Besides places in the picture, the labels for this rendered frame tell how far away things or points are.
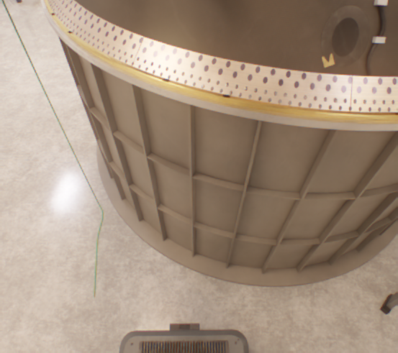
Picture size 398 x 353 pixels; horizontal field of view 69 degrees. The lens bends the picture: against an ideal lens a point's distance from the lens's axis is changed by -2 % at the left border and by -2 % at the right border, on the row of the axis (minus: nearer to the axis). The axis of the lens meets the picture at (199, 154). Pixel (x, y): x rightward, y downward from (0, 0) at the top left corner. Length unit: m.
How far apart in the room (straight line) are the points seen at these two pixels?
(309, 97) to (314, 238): 0.83
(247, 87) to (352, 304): 1.40
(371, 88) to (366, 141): 0.18
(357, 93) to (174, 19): 0.49
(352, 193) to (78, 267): 1.43
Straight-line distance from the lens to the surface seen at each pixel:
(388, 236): 2.11
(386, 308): 1.91
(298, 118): 0.75
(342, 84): 0.80
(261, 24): 0.77
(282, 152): 0.91
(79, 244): 1.92
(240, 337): 1.42
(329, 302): 1.83
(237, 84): 0.76
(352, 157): 0.98
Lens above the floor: 1.65
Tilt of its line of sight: 50 degrees down
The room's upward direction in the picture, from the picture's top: 1 degrees clockwise
